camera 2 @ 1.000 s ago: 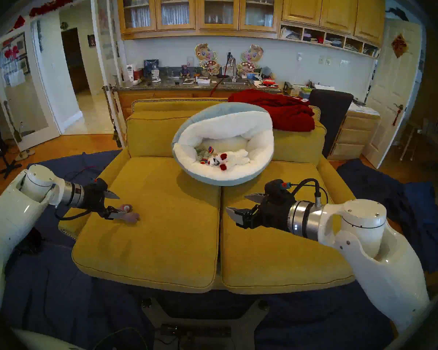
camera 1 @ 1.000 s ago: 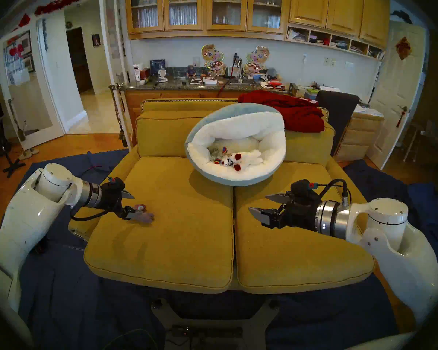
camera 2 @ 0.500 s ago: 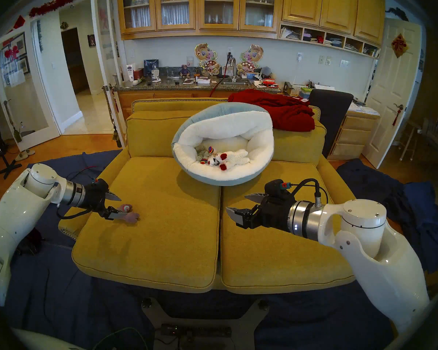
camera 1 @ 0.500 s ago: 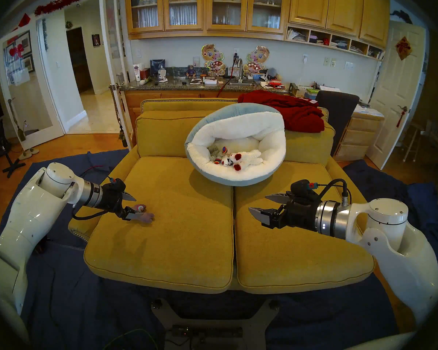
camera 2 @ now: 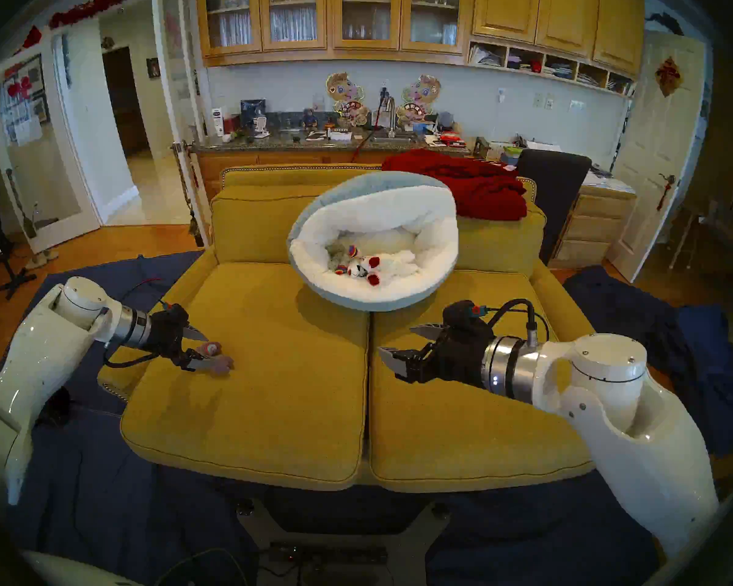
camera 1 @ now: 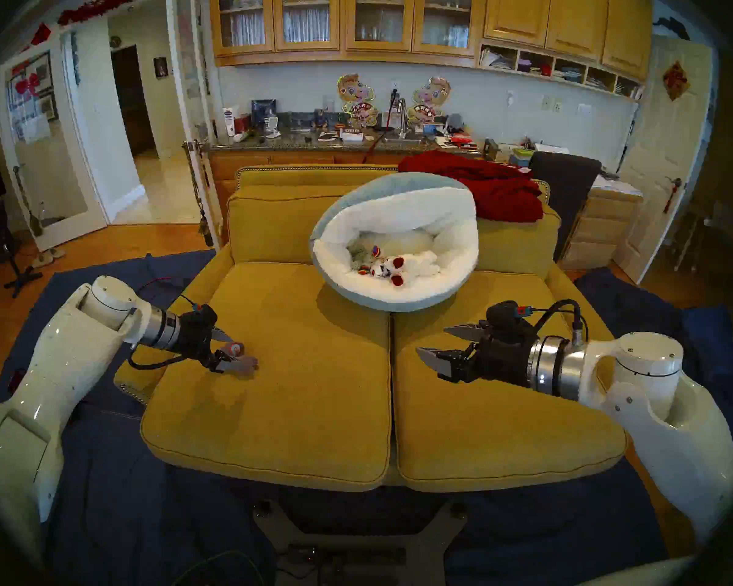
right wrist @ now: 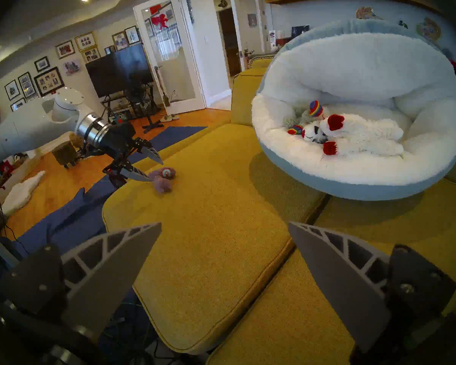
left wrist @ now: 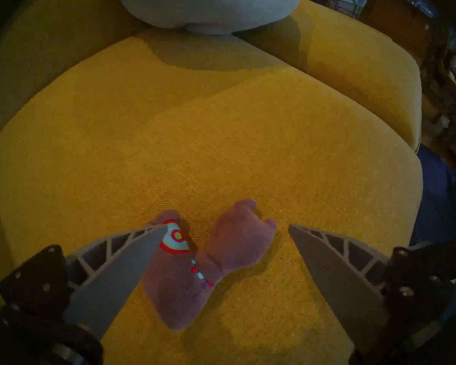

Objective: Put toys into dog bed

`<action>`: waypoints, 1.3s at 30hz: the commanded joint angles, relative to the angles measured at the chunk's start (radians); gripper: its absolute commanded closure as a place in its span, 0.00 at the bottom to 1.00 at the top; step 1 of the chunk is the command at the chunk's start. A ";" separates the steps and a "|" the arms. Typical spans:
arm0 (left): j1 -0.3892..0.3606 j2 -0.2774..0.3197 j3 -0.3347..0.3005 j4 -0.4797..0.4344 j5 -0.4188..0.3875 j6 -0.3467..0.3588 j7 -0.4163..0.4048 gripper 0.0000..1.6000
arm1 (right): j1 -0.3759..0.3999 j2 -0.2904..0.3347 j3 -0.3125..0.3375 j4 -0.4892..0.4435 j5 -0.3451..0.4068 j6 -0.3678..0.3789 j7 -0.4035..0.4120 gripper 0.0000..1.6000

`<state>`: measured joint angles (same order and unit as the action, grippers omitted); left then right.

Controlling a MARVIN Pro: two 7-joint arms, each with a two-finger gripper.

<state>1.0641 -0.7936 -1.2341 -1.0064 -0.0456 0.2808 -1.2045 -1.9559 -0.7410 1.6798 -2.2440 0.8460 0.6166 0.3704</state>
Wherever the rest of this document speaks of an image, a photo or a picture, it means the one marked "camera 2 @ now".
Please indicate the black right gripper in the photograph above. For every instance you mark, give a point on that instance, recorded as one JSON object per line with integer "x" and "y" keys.
{"x": 458, "y": 354}

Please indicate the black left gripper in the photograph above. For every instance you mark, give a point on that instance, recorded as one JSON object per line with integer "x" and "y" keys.
{"x": 170, "y": 337}

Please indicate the purple plush toy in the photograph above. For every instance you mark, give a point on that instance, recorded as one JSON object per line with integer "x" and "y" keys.
{"x": 218, "y": 359}

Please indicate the white plush dog red hat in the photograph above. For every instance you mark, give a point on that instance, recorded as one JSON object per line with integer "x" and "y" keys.
{"x": 394, "y": 265}

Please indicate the white llama plush rainbow trim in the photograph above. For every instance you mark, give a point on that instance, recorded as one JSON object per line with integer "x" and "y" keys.
{"x": 344, "y": 264}

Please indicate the grey green plush toy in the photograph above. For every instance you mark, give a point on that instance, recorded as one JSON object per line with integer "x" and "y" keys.
{"x": 336, "y": 250}

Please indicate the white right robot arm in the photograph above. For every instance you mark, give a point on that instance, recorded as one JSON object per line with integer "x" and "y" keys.
{"x": 635, "y": 444}

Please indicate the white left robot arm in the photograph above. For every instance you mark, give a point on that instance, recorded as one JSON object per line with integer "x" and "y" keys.
{"x": 36, "y": 371}

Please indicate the blue white plush dog bed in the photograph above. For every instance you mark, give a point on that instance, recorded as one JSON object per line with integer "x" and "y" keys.
{"x": 415, "y": 224}

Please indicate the yellow fabric sofa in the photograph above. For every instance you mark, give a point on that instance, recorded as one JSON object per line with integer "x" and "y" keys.
{"x": 293, "y": 432}

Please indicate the red blanket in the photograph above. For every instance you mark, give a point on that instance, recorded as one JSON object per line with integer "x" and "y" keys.
{"x": 482, "y": 194}

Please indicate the beige slipper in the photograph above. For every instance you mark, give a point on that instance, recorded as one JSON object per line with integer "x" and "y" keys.
{"x": 35, "y": 261}

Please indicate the navy blue floor blanket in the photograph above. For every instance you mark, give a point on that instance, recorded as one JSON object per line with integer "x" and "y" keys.
{"x": 128, "y": 530}

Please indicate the black tripod stand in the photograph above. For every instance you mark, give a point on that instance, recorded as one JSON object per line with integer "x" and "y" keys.
{"x": 6, "y": 274}

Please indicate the wooden drawer cabinet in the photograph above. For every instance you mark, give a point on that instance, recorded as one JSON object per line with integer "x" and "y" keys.
{"x": 589, "y": 231}

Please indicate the dark office chair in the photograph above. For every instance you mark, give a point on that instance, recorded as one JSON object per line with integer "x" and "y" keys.
{"x": 553, "y": 188}

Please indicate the granite kitchen counter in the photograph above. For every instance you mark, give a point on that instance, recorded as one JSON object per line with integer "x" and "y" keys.
{"x": 281, "y": 142}

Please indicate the white tube bottle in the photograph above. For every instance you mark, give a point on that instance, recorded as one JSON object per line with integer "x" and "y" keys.
{"x": 218, "y": 122}

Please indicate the chrome kitchen faucet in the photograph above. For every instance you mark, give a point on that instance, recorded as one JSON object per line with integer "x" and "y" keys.
{"x": 391, "y": 116}

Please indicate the cartoon child paper decoration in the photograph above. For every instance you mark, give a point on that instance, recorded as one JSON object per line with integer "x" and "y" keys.
{"x": 421, "y": 95}
{"x": 345, "y": 96}

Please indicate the white panel door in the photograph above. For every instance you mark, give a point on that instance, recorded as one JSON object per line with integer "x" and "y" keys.
{"x": 653, "y": 151}

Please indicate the red tinsel garland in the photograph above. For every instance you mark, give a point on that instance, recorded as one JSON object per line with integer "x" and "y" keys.
{"x": 94, "y": 3}

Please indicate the red diamond door ornament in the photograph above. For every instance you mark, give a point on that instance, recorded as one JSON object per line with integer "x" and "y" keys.
{"x": 669, "y": 76}

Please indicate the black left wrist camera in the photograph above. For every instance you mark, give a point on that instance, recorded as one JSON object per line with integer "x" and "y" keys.
{"x": 174, "y": 313}

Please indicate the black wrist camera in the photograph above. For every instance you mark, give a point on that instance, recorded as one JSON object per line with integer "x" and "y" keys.
{"x": 461, "y": 317}
{"x": 174, "y": 313}

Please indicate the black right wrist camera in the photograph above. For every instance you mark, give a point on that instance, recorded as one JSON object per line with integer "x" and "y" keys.
{"x": 461, "y": 317}

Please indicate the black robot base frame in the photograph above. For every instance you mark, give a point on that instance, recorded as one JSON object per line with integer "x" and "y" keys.
{"x": 342, "y": 554}

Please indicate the wooden wall cabinets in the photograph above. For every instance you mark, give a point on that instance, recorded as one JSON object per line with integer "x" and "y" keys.
{"x": 507, "y": 11}

